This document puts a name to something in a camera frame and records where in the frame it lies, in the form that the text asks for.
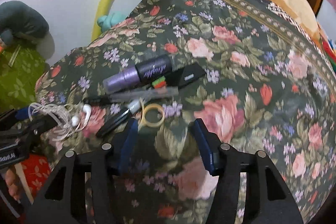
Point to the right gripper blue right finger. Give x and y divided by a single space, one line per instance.
208 145

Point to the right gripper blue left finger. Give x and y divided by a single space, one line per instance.
128 140

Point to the yellow rubber band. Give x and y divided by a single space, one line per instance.
152 115

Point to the black marker pen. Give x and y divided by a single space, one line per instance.
118 119

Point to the red patterned cloth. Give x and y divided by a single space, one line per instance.
33 173

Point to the green leaf pattern bag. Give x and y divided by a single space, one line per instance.
21 67

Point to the black rectangular cosmetic box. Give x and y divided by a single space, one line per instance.
180 77

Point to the purple cosmetic spray bottle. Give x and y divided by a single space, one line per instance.
142 73

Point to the floral dark green bedspread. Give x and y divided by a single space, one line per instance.
267 86

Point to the dark teal pillow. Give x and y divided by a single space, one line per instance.
19 20

